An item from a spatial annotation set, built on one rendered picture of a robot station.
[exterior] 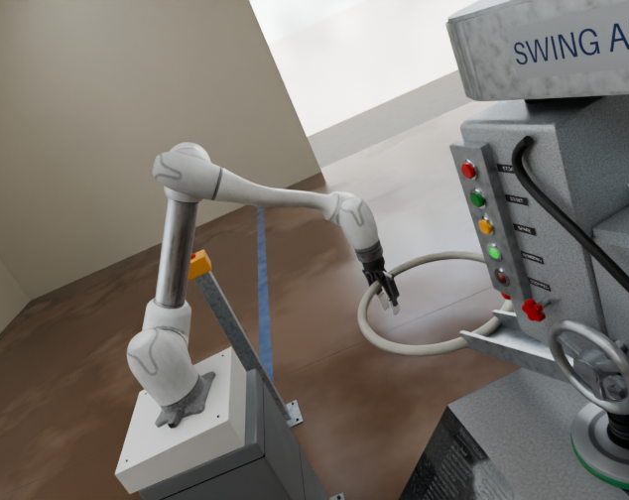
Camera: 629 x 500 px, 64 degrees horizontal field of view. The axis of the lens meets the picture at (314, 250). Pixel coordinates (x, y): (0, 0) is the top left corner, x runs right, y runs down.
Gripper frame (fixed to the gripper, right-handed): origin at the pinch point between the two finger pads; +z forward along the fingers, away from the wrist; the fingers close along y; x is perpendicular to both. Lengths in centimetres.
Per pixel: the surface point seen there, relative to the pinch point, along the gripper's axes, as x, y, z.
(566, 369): -33, 86, -41
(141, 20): 190, -569, -137
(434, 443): -34, 46, 5
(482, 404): -22, 54, -3
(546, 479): -33, 77, -5
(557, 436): -22, 73, -5
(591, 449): -24, 82, -8
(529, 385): -12, 61, -3
